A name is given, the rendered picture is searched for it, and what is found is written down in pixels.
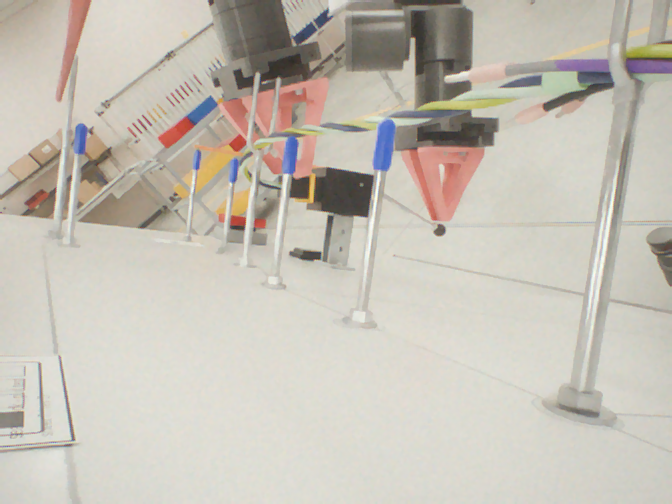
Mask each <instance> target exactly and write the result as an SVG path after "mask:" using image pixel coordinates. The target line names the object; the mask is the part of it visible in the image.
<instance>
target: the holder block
mask: <svg viewBox="0 0 672 504"><path fill-rule="evenodd" d="M311 173H314V174H315V177H319V178H323V182H322V190H321V199H320V201H313V203H307V206H306V210H310V211H317V212H324V213H335V214H343V215H350V216H354V217H361V218H368V215H369V207H370V200H371V193H372V185H373V177H374V175H373V174H367V173H362V172H356V171H351V170H345V169H340V168H333V167H328V166H327V167H320V168H312V172H311ZM360 183H363V184H364V185H363V186H360Z"/></svg>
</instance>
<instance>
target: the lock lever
mask: <svg viewBox="0 0 672 504"><path fill-rule="evenodd" d="M383 199H384V200H386V201H387V202H389V203H390V204H393V205H395V206H396V207H398V208H399V209H401V210H403V211H404V212H406V213H408V214H409V215H411V216H412V217H414V218H416V219H417V220H419V221H421V222H422V223H424V224H425V225H427V226H429V227H430V229H431V230H432V231H434V230H435V229H437V224H436V223H435V222H433V223H431V222H430V221H428V220H426V219H425V218H423V217H421V216H420V215H418V214H417V213H415V212H413V211H412V210H410V209H409V208H407V207H405V206H404V205H402V204H401V203H399V202H397V201H396V200H394V199H393V198H390V197H389V196H387V195H385V194H384V193H383Z"/></svg>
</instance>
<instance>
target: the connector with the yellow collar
mask: <svg viewBox="0 0 672 504"><path fill-rule="evenodd" d="M309 180H310V176H305V177H302V178H299V179H297V178H295V177H294V176H293V175H292V183H291V190H290V199H305V200H308V195H309ZM322 182H323V178H319V177H315V181H314V195H313V201H320V199H321V190H322ZM281 194H282V189H277V198H281Z"/></svg>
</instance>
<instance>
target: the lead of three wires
mask: <svg viewBox="0 0 672 504"><path fill-rule="evenodd" d="M253 155H254V153H252V152H251V151H250V149H249V148H248V149H246V150H245V152H244V155H243V157H242V158H241V159H240V160H239V165H240V167H241V168H240V173H241V174H242V175H243V176H245V177H246V178H247V180H248V181H250V182H251V179H252V173H250V172H249V171H248V169H247V163H248V161H249V160H250V158H251V157H252V156H253ZM282 183H283V182H272V181H269V180H265V179H262V178H260V179H259V185H262V186H264V187H267V188H272V189H282V185H283V184H282Z"/></svg>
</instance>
